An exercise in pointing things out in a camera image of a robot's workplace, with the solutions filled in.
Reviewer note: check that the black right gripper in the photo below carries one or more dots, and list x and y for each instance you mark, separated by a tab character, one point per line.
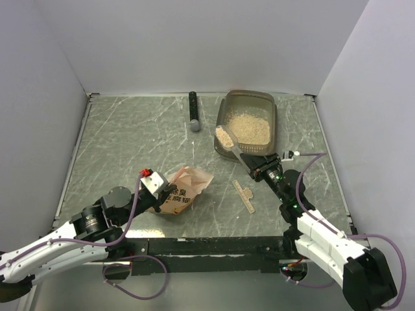
255	161

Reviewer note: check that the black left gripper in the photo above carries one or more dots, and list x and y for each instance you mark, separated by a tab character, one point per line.
168	188

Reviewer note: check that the orange cat litter bag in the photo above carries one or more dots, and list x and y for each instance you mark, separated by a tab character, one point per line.
189	182

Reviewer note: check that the clear plastic litter scoop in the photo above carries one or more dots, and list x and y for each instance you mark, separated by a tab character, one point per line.
229	142

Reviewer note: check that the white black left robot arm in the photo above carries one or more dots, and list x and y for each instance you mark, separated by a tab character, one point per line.
98	232

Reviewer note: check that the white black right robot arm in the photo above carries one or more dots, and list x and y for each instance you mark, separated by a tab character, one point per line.
362	273

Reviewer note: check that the beige clean litter pile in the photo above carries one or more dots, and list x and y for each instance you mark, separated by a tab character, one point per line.
249	129

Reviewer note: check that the brown plastic litter box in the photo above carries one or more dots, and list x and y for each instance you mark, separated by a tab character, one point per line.
255	103

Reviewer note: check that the black microphone with grey head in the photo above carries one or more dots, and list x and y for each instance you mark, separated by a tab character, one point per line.
194	124

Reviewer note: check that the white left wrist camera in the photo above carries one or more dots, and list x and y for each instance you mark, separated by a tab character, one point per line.
153	181

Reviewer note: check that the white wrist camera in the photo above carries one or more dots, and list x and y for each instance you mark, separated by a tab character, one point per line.
153	181
289	155

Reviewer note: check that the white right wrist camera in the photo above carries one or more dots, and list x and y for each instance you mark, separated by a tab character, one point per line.
289	155

